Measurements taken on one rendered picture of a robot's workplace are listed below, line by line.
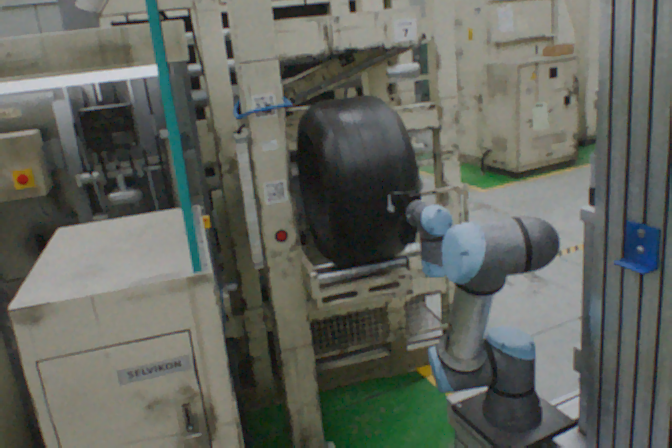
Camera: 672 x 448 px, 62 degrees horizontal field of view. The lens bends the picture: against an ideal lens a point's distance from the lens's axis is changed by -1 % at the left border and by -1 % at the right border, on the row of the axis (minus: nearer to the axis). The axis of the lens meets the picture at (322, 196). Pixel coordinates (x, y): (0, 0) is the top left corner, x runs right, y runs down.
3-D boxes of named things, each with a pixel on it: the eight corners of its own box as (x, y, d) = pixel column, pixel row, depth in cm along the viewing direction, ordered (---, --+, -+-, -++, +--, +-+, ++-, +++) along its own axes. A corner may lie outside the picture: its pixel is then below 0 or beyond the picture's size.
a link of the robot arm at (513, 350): (545, 389, 139) (545, 341, 136) (492, 398, 138) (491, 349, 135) (523, 363, 151) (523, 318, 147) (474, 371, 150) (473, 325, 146)
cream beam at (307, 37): (270, 63, 207) (264, 21, 203) (259, 62, 230) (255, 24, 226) (423, 45, 220) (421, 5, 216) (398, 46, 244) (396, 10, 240)
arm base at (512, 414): (555, 418, 143) (556, 384, 141) (509, 439, 138) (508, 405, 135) (514, 388, 157) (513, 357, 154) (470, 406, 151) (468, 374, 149)
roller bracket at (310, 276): (312, 300, 193) (309, 274, 190) (289, 260, 230) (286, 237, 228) (322, 298, 194) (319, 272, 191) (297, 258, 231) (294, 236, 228)
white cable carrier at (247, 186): (254, 269, 198) (235, 135, 185) (252, 264, 203) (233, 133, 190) (267, 267, 199) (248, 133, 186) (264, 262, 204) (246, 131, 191)
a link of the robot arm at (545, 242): (580, 206, 110) (491, 225, 159) (526, 213, 109) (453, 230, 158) (591, 265, 109) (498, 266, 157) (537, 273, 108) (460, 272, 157)
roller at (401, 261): (312, 270, 199) (312, 280, 201) (315, 278, 195) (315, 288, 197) (404, 251, 206) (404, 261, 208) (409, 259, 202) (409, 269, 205)
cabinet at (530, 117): (518, 180, 613) (517, 62, 579) (483, 171, 665) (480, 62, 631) (580, 165, 646) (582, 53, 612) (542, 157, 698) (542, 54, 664)
